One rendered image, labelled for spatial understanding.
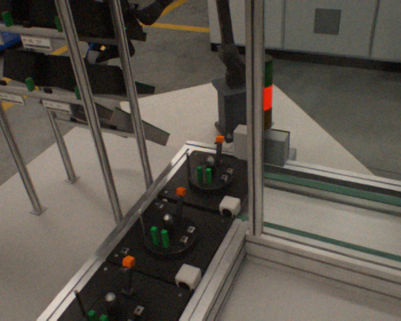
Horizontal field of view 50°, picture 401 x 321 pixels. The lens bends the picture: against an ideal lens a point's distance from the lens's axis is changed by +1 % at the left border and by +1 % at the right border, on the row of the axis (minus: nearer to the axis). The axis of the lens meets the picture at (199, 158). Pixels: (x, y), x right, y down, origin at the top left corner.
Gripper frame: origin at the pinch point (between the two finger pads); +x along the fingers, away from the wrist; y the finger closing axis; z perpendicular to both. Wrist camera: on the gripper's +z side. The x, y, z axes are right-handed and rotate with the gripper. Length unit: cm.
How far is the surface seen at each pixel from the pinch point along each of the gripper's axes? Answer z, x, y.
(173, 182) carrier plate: -28.9, 17.4, 30.3
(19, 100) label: 7.7, 29.6, 3.3
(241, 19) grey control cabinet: -162, -246, -124
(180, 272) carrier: -20, 43, 54
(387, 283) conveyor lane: -35, 19, 92
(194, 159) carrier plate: -32.4, 5.2, 28.7
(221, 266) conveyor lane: -26, 35, 59
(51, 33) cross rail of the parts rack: 24.2, 21.3, 20.5
